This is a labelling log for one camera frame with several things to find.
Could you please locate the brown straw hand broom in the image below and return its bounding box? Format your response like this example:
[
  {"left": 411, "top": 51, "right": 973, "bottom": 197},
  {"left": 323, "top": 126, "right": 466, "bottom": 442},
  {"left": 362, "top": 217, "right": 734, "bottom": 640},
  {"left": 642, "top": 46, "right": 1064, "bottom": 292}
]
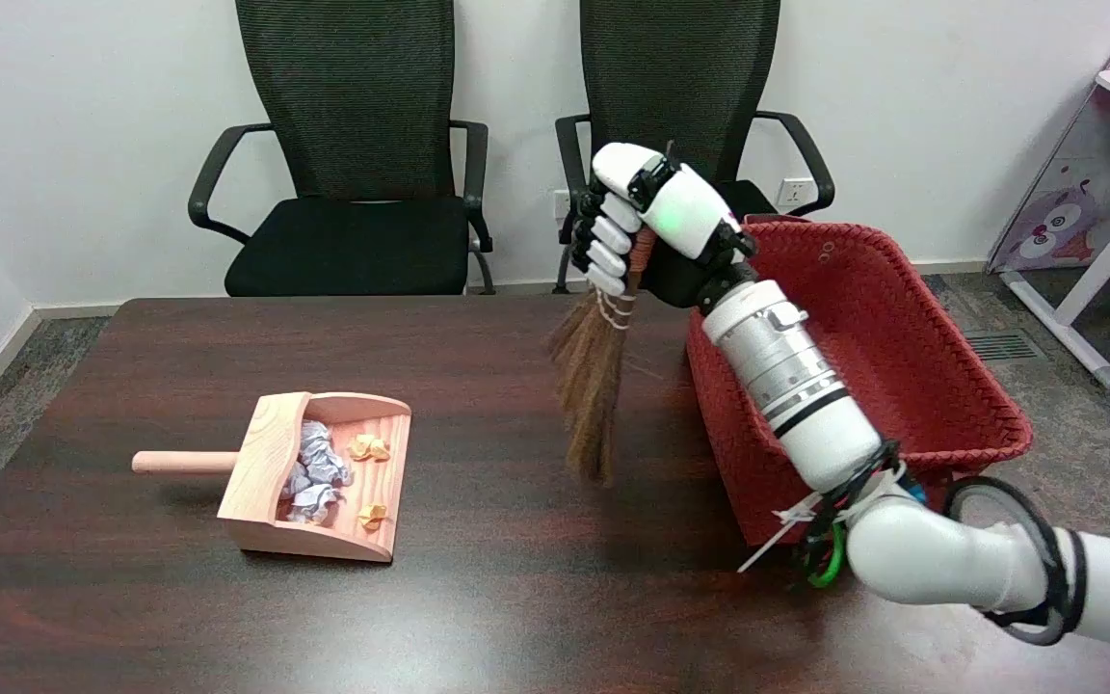
[{"left": 546, "top": 227, "right": 657, "bottom": 487}]

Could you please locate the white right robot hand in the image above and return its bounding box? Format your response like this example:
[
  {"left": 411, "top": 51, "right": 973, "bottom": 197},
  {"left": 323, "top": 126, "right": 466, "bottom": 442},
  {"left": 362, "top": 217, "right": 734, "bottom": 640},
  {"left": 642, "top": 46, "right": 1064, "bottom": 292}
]
[{"left": 570, "top": 142, "right": 757, "bottom": 309}]

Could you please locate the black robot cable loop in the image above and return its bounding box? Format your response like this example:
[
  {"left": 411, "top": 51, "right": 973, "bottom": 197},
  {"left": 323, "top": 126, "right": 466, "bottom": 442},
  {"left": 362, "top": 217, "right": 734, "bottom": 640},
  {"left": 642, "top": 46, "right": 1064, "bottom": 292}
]
[{"left": 941, "top": 476, "right": 1088, "bottom": 646}]

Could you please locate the red woven basket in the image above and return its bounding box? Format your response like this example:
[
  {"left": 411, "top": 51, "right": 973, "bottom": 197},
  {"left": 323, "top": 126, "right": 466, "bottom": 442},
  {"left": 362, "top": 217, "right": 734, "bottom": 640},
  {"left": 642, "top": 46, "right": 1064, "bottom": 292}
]
[{"left": 686, "top": 214, "right": 1034, "bottom": 547}]

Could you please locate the wooden dustpan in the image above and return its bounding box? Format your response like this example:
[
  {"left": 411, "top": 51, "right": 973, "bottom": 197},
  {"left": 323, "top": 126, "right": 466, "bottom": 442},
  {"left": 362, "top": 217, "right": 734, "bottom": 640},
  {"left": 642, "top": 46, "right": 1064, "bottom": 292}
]
[{"left": 131, "top": 391, "right": 412, "bottom": 563}]

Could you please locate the crumpled grey paper ball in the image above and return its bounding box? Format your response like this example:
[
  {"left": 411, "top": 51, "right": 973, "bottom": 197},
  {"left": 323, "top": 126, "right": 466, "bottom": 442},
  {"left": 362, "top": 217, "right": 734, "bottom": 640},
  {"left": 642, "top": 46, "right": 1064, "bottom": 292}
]
[
  {"left": 297, "top": 420, "right": 354, "bottom": 487},
  {"left": 280, "top": 463, "right": 344, "bottom": 525}
]

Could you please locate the pink cartoon children's desk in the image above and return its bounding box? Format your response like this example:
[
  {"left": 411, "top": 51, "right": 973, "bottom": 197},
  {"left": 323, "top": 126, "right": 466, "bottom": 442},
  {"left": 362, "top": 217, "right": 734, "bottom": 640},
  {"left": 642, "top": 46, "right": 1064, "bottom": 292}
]
[{"left": 986, "top": 0, "right": 1110, "bottom": 391}]

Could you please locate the metal floor vent grille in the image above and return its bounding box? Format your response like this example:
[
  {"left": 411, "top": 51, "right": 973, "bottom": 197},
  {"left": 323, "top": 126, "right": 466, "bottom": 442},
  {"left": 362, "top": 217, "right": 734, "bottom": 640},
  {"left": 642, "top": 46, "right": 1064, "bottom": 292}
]
[{"left": 962, "top": 331, "right": 1044, "bottom": 363}]

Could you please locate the black mesh office chair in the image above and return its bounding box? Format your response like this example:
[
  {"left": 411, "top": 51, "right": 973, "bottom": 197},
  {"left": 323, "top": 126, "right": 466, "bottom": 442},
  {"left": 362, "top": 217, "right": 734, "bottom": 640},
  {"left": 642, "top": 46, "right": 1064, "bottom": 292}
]
[
  {"left": 554, "top": 0, "right": 835, "bottom": 294},
  {"left": 188, "top": 0, "right": 496, "bottom": 298}
]

